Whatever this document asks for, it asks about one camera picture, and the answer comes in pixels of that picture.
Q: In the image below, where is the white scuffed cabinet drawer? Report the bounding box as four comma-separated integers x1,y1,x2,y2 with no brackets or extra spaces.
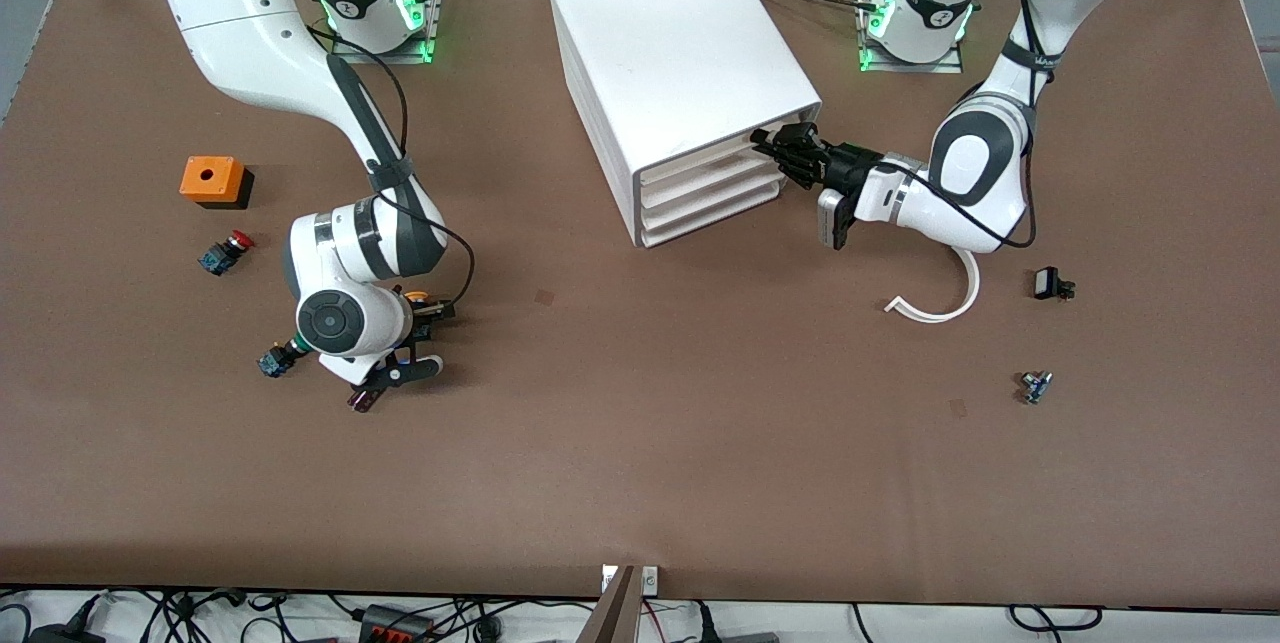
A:
640,128,766,207

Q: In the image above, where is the white drawer cabinet shell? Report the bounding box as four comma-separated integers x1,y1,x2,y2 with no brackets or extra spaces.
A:
547,0,823,249

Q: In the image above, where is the white curved plastic strip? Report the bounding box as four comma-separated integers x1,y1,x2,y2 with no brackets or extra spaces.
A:
885,249,982,325

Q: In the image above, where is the black power strip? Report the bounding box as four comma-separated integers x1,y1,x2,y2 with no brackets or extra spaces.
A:
360,605,436,643

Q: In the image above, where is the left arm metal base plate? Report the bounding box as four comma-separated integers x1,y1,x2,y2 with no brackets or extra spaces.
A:
858,0,966,76

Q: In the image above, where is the green push button switch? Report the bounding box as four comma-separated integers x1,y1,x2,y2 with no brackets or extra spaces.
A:
257,337,301,380

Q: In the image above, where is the red push button switch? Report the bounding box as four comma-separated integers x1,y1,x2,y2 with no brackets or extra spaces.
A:
197,230,256,277

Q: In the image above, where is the orange button enclosure box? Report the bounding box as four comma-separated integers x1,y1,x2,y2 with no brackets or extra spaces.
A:
179,156,255,211

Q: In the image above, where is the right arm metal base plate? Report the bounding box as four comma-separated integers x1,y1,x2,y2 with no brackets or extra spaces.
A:
330,0,446,66

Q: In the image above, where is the grey camera stand bar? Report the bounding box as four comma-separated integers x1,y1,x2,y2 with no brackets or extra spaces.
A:
577,565,643,643

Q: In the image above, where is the white table edge bracket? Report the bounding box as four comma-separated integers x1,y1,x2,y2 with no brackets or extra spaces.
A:
600,565,659,594

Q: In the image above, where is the looped black floor cable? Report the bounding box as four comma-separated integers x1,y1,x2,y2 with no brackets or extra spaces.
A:
1008,603,1104,634

